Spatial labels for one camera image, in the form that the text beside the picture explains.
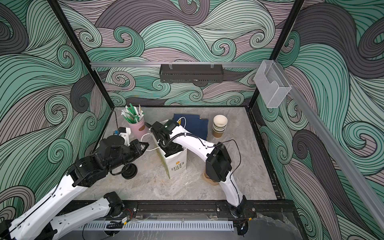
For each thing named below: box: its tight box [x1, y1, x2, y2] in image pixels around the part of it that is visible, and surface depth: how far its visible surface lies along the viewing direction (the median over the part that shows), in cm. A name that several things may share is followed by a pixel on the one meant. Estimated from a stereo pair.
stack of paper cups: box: [212, 114, 228, 138], surface depth 94 cm
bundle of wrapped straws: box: [121, 103, 145, 124], surface depth 94 cm
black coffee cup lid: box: [121, 163, 138, 180], surface depth 85 cm
